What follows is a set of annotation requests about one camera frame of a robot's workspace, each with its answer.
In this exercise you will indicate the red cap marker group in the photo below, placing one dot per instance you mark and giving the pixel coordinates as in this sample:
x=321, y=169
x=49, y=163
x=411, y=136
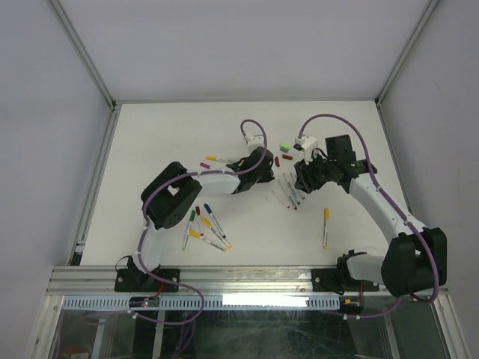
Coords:
x=280, y=200

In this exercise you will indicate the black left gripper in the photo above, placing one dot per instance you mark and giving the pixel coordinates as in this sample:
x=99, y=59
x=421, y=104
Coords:
x=267, y=176

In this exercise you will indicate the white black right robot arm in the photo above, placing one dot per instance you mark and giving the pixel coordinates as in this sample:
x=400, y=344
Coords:
x=416, y=258

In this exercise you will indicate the grey cap whiteboard marker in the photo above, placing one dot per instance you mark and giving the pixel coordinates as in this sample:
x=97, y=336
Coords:
x=296, y=193

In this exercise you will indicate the brown cap marker pen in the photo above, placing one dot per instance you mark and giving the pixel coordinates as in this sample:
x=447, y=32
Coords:
x=287, y=182

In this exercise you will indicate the yellow cap marker pen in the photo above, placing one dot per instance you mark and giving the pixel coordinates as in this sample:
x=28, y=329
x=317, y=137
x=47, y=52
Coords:
x=219, y=159

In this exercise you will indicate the yellow cap marker group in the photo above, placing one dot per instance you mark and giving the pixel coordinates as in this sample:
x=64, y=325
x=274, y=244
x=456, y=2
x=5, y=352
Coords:
x=325, y=227

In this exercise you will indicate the magenta cap marker pen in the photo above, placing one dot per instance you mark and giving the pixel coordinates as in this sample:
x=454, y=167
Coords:
x=206, y=166

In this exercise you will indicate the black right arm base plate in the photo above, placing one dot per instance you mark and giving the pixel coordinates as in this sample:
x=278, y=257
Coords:
x=330, y=280

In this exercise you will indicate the aluminium frame rail front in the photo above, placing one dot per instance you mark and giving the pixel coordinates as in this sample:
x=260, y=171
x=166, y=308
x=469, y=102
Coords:
x=99, y=280

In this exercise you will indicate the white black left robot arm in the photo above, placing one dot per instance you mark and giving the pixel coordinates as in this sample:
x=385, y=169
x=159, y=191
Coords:
x=169, y=198

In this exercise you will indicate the green cap marker pen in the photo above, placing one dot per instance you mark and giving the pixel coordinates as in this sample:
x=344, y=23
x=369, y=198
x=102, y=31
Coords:
x=189, y=227

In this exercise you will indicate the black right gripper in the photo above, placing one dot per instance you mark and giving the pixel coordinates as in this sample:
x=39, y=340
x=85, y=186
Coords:
x=304, y=179

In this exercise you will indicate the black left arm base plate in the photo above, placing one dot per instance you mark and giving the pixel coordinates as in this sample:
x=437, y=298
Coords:
x=134, y=280

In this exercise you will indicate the grey slotted cable duct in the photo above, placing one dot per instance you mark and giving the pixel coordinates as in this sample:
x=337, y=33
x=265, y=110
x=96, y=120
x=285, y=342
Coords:
x=245, y=301

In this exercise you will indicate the blue cap marker pen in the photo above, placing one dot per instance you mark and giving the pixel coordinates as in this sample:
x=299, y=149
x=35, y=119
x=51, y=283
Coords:
x=215, y=221

